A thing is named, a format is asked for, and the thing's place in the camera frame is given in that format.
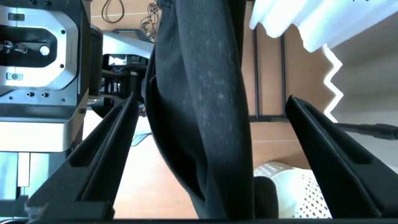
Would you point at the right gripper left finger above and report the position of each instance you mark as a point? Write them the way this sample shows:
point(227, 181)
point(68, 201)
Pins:
point(62, 193)

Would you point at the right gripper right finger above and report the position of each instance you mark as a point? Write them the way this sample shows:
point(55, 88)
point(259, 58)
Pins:
point(348, 186)

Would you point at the black garment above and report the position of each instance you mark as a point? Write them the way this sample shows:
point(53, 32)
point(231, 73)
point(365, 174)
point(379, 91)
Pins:
point(205, 109)

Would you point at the white printed t-shirt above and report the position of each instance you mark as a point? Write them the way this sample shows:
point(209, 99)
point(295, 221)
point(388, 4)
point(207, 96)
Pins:
point(311, 18)

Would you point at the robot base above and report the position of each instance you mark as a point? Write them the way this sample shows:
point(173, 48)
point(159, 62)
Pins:
point(37, 109)

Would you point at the white laundry basket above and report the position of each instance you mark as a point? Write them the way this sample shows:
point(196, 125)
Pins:
point(295, 193)

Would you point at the black clothes rack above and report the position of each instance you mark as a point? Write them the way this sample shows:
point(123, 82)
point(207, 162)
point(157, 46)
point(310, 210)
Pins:
point(255, 77)

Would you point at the beige curtain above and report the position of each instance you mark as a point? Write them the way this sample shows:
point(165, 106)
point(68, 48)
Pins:
point(367, 77)

